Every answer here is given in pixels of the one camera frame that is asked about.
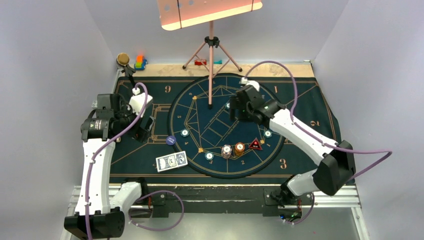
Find purple small blind button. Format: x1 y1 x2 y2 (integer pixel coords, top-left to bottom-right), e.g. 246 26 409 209
165 135 177 146

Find red triangular dealer button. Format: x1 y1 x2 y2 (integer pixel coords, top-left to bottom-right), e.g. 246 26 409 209
248 138 263 151

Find green poker chip stack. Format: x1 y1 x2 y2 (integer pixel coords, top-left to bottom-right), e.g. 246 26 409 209
204 152 214 161

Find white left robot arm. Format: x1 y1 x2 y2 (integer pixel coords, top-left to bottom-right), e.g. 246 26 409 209
64 92 155 240

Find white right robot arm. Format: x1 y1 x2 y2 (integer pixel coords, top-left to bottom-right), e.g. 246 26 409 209
229 77 356 206

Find dark green poker mat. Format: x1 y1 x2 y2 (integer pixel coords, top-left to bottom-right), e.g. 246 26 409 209
109 75 356 186

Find blue playing card box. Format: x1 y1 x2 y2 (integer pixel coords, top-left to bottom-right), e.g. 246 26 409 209
155 151 188 173

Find orange poker chip stack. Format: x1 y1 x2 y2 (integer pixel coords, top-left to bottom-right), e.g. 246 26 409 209
234 142 245 157

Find round dark poker mat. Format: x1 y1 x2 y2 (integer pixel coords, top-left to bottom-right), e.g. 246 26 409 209
167 73 285 179

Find red teal toy blocks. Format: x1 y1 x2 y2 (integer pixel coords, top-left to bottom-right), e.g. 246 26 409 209
194 58 223 66

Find colourful toy brick train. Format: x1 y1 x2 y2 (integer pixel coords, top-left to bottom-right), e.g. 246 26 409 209
133 55 148 71

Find round brass bell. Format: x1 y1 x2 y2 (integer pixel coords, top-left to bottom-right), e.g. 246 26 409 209
116 52 136 87

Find pink music stand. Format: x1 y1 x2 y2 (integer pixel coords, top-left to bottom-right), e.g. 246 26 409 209
157 0 263 109

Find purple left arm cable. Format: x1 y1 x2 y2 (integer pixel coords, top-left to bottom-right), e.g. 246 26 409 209
84 82 149 240

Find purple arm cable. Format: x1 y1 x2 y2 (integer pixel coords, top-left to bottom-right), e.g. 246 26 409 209
84 82 149 240
240 60 393 225

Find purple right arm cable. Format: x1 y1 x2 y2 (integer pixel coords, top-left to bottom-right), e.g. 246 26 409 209
240 60 393 225

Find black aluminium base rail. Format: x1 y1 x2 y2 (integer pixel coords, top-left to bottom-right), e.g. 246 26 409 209
131 183 361 218

